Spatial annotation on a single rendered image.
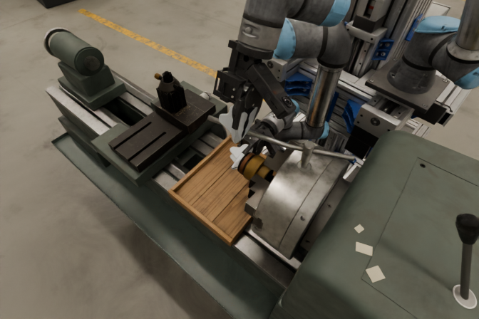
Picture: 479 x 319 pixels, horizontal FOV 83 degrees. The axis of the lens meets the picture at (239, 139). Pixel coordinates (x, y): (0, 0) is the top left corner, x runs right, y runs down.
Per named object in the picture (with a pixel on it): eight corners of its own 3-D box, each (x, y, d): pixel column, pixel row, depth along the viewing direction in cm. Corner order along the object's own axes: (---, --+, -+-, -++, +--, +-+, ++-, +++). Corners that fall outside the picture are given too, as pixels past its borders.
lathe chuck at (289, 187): (324, 189, 97) (349, 134, 72) (274, 264, 82) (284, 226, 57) (302, 176, 100) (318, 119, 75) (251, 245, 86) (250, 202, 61)
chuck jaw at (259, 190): (288, 192, 76) (264, 220, 68) (284, 203, 79) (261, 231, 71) (256, 171, 80) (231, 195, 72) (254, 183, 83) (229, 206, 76)
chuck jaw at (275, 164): (299, 181, 81) (318, 147, 78) (294, 184, 76) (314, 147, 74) (268, 162, 85) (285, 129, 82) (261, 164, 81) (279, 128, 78)
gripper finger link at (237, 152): (221, 160, 86) (239, 143, 91) (234, 170, 84) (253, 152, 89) (220, 154, 84) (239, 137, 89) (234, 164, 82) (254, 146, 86)
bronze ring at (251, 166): (278, 158, 81) (254, 143, 85) (260, 179, 77) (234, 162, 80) (275, 175, 89) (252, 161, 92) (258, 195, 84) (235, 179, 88)
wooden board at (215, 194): (288, 175, 108) (289, 169, 105) (230, 246, 90) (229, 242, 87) (230, 139, 121) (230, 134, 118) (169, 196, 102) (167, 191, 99)
